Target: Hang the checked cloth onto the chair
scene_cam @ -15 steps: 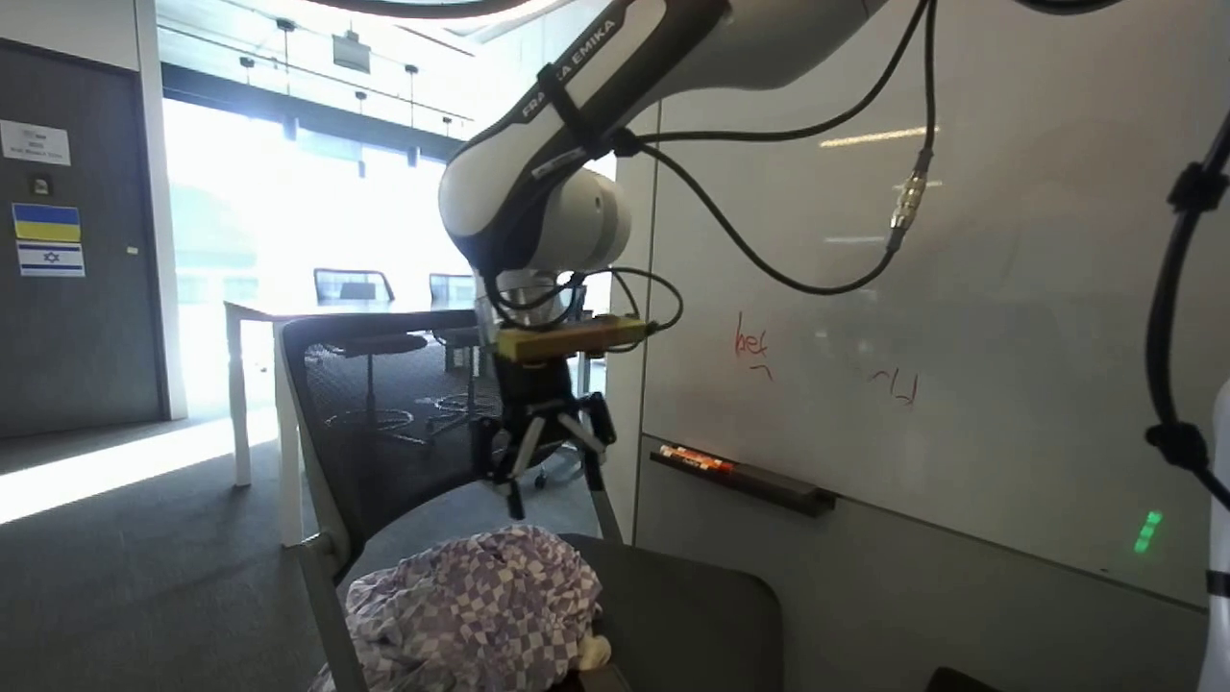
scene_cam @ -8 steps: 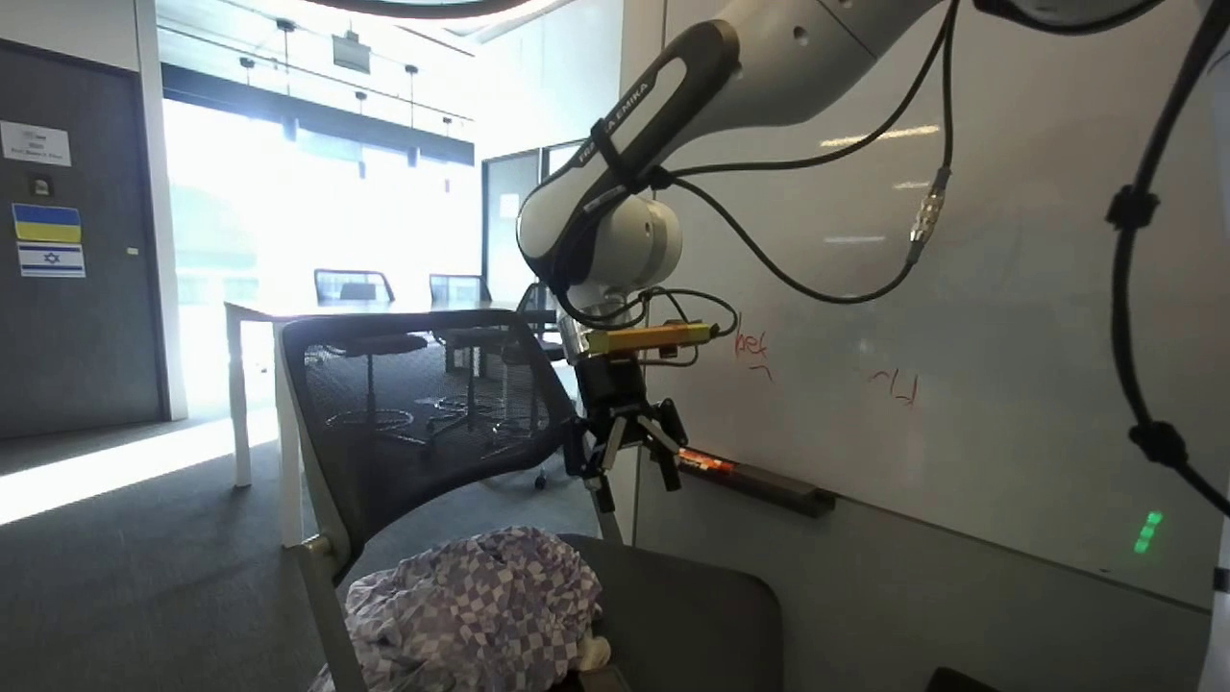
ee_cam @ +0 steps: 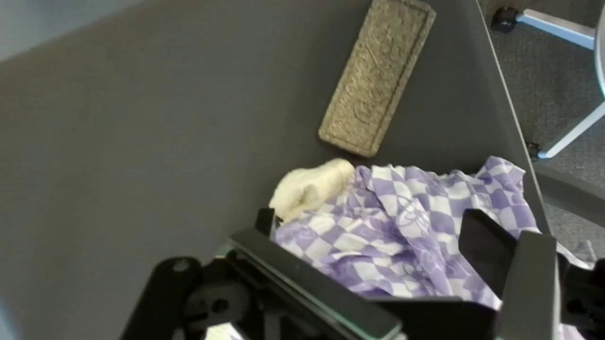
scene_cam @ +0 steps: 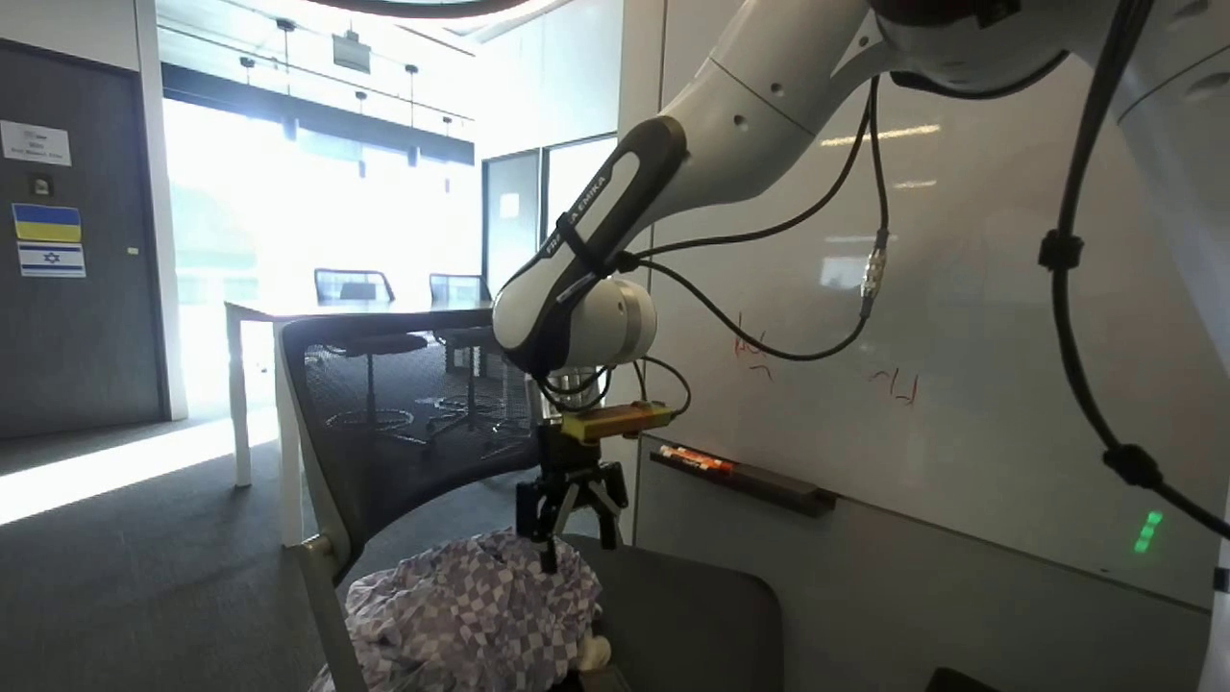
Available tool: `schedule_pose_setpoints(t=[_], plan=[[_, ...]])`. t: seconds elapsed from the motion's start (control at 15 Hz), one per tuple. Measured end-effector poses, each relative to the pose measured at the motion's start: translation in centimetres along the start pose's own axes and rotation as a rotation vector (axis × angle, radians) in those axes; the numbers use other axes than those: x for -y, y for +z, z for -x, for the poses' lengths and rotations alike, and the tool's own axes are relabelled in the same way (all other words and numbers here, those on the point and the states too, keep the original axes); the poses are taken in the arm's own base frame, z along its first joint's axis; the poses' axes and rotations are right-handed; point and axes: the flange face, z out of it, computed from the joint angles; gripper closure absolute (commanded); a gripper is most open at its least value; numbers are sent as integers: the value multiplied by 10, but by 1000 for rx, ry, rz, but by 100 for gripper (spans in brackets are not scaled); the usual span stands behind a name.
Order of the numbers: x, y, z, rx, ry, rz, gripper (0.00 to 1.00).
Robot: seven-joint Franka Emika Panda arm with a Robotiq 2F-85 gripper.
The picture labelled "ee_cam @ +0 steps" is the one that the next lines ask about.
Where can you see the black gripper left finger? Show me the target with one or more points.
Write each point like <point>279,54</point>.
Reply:
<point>304,277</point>

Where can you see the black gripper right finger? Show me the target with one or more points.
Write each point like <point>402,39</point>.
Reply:
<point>531,284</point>

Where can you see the cream towel cloth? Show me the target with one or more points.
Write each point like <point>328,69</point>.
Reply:
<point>309,186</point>

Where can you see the purple white checked cloth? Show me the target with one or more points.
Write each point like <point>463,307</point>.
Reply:
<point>404,233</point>

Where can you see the grey felt whiteboard eraser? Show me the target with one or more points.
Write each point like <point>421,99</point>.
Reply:
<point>379,77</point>

